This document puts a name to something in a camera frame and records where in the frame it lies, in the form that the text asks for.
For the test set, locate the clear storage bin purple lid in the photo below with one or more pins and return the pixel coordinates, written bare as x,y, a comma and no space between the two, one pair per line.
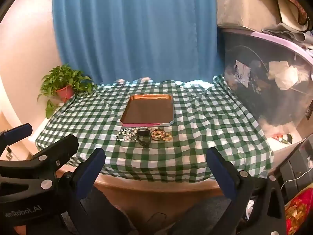
269,107

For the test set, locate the potted green plant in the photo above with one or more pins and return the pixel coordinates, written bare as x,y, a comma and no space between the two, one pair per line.
61,76

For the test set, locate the green checkered tablecloth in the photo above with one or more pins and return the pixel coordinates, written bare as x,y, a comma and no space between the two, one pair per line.
195,139

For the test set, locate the blue curtain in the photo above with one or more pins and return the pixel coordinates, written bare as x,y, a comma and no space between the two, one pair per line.
134,29

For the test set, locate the white plastic bag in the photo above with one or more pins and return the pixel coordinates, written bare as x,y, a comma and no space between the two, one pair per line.
286,74

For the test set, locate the person's left leg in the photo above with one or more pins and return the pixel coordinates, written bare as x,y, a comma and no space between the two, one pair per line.
107,208

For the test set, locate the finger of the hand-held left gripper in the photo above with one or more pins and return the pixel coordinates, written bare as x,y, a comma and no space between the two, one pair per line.
17,131
49,161

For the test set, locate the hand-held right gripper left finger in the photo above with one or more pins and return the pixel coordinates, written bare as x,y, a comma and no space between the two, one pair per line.
96,160

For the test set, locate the dark green bangle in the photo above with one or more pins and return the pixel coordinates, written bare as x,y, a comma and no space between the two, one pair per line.
143,135

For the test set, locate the grey folded cloth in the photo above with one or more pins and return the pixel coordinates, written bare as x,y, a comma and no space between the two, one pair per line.
286,30

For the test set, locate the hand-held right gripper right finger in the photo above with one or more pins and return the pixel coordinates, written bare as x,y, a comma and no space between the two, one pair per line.
215,162

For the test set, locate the copper metal tray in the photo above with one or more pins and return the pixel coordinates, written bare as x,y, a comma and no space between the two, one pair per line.
149,110

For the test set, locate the red floral cloth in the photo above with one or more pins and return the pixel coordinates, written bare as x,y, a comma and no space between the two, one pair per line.
300,210

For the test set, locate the grey fabric storage box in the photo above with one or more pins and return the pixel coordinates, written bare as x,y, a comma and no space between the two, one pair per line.
244,5

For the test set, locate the person's leg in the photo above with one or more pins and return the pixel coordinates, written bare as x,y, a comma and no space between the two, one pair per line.
195,215
107,208

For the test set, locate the round wooden table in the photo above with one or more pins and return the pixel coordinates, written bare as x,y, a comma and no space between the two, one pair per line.
146,185

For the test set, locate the amber bangle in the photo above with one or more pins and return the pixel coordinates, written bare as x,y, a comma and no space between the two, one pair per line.
158,140

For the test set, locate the red white printed packet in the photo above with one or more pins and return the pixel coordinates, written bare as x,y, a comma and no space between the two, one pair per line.
283,139

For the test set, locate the black cabinet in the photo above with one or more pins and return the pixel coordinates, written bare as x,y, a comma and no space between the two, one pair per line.
296,164

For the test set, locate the person's right leg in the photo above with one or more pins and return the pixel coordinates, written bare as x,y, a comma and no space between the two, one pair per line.
195,215

